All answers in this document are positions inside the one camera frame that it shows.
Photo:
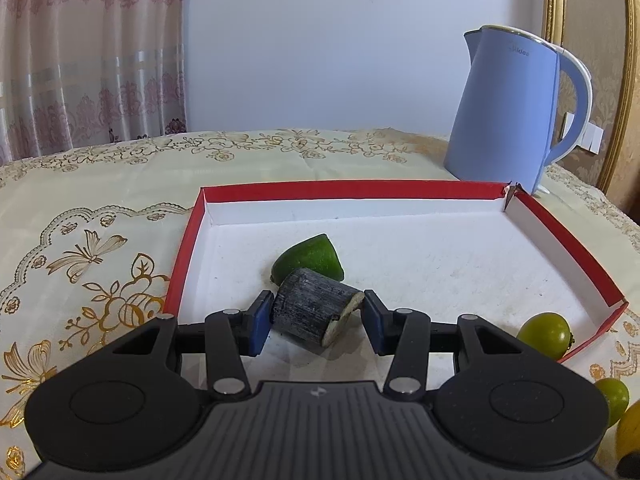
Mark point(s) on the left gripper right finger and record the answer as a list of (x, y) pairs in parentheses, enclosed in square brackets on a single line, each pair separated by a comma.
[(404, 334)]

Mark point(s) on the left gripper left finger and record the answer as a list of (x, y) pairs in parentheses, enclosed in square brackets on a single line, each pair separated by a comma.
[(230, 334)]

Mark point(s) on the dark round sugarcane piece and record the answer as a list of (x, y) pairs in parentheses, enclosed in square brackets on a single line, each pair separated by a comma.
[(313, 308)]

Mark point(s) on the yellow pepper-like fruit piece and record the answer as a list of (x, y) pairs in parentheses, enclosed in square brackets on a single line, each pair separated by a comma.
[(627, 437)]

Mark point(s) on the red shallow cardboard tray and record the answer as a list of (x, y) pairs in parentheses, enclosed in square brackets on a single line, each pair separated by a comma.
[(440, 247)]

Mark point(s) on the cucumber piece in tray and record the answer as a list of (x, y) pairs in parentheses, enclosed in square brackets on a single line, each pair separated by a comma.
[(316, 254)]

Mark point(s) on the green tomato in tray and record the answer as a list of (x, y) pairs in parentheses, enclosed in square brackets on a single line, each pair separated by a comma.
[(548, 333)]

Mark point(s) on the cream embroidered tablecloth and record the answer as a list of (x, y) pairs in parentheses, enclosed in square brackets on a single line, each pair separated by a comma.
[(89, 238)]

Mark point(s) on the green tomato on cloth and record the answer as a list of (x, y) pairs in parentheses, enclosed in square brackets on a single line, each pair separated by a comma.
[(616, 395)]

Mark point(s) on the blue electric kettle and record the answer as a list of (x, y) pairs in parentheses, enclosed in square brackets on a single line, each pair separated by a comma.
[(505, 121)]

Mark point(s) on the pink floral curtain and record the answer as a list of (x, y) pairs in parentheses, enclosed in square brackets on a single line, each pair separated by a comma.
[(89, 72)]

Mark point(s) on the gold framed headboard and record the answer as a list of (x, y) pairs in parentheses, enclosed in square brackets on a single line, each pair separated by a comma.
[(604, 34)]

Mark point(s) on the white wall socket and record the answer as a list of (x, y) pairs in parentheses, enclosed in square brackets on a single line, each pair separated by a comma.
[(590, 140)]

